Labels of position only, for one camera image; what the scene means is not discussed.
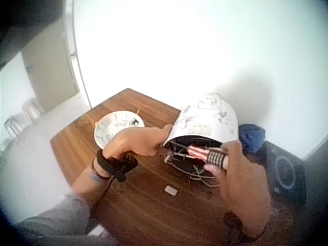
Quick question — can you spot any person's right hand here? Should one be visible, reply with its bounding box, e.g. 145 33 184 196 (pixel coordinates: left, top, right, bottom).
204 140 273 231

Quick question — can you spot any person's left hand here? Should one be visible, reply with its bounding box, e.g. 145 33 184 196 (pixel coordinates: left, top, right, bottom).
102 125 173 159

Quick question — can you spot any white printed electric cooker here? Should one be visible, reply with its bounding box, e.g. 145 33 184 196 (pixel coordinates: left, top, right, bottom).
163 92 239 189

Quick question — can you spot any striped handle screwdriver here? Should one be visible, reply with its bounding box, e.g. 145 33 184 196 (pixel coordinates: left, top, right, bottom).
165 145 229 170

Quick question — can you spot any white printed bowl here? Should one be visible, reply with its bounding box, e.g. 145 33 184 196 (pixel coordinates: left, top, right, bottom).
94 110 146 150

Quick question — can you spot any black wrist band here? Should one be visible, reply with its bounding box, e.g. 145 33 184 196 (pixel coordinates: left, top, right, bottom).
96 149 139 183
222 210 269 243

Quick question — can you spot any small white plastic piece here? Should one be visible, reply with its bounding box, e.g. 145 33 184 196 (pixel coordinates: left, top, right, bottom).
163 186 178 197

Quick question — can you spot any blue cloth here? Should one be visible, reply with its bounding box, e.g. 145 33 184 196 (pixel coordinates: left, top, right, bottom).
238 124 267 154

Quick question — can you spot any white flat object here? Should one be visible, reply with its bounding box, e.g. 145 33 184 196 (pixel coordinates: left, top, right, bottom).
87 226 106 238

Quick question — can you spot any beige door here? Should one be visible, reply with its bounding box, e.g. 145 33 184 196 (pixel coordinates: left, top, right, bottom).
21 24 80 114

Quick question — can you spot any black induction cooktop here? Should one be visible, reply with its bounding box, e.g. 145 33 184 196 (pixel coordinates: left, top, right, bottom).
260 140 308 206

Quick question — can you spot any bundle of grey wires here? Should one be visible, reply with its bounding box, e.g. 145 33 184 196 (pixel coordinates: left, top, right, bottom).
166 143 221 188

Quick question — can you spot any black cable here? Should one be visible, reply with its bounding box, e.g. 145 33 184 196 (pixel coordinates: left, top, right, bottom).
89 176 115 225

